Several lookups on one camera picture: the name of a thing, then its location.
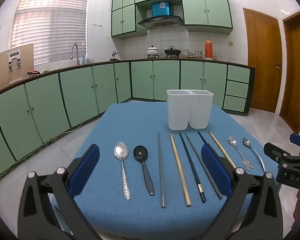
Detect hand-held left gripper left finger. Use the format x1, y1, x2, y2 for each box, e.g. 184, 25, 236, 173
17, 144, 100, 240

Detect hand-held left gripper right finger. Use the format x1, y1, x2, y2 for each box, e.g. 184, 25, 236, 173
201, 144, 283, 240

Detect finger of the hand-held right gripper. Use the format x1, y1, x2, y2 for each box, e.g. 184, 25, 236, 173
263, 142, 291, 165
289, 133, 300, 155

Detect grey metal chopstick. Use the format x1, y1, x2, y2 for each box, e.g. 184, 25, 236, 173
157, 132, 167, 208
184, 132, 223, 200

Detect wooden chopstick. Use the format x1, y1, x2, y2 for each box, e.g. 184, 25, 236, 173
208, 131, 237, 168
169, 133, 191, 207

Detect dark chopstick with metal band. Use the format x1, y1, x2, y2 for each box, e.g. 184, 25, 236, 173
179, 132, 206, 203

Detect small silver spoon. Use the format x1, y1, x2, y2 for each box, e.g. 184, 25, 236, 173
243, 137, 266, 173

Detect silver spoon with bear handle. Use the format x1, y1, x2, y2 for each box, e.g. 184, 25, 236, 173
228, 136, 254, 170

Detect large silver spoon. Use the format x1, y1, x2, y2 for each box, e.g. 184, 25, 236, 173
114, 142, 131, 201

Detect black plastic spoon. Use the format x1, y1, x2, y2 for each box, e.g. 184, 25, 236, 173
133, 145, 155, 196

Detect white plastic utensil holder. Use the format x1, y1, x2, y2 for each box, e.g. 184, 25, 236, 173
166, 89, 214, 130

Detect blue table mat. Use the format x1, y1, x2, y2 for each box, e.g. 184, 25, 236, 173
51, 101, 278, 238

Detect green lower kitchen cabinets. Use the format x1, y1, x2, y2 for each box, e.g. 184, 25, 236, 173
0, 59, 255, 183

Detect green kitchen cabinets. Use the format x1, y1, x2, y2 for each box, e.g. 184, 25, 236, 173
111, 0, 233, 39
0, 59, 255, 183

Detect silver kitchen faucet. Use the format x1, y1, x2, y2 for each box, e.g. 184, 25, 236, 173
70, 43, 81, 65

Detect orange thermos flask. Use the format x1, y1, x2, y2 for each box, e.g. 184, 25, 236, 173
204, 38, 213, 60

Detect beige water purifier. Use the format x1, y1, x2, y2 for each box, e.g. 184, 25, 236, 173
0, 44, 35, 88

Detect black wok with lid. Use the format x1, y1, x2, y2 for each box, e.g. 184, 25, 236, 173
164, 46, 182, 56

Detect white window blind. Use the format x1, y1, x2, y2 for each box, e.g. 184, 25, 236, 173
10, 0, 89, 67

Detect green upper kitchen cabinets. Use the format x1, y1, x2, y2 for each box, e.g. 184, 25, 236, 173
111, 0, 233, 39

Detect black range hood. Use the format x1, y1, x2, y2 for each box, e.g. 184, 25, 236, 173
137, 15, 184, 30

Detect blue wrapped hood chimney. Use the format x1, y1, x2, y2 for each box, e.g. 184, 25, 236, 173
151, 1, 171, 17

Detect white power cable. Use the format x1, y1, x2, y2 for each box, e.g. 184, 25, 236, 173
64, 123, 82, 133

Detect wooden door with handle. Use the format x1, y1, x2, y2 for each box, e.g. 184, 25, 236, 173
243, 8, 283, 113

